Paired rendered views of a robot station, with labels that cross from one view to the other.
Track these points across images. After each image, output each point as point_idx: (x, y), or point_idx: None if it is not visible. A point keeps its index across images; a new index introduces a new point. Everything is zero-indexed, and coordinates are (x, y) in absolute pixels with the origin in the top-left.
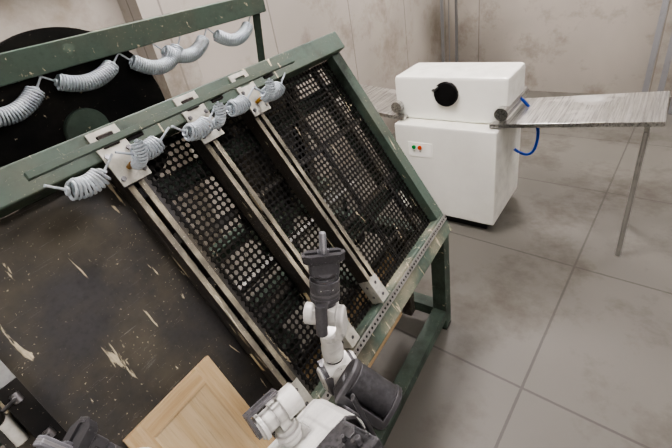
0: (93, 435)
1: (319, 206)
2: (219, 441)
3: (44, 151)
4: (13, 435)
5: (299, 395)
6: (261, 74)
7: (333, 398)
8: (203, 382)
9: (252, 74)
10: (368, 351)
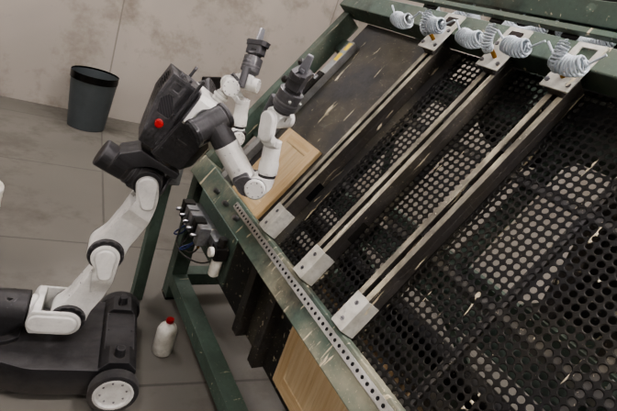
0: (259, 43)
1: (450, 199)
2: None
3: (431, 9)
4: None
5: (226, 81)
6: (554, 25)
7: (263, 255)
8: (305, 154)
9: (545, 19)
10: (287, 299)
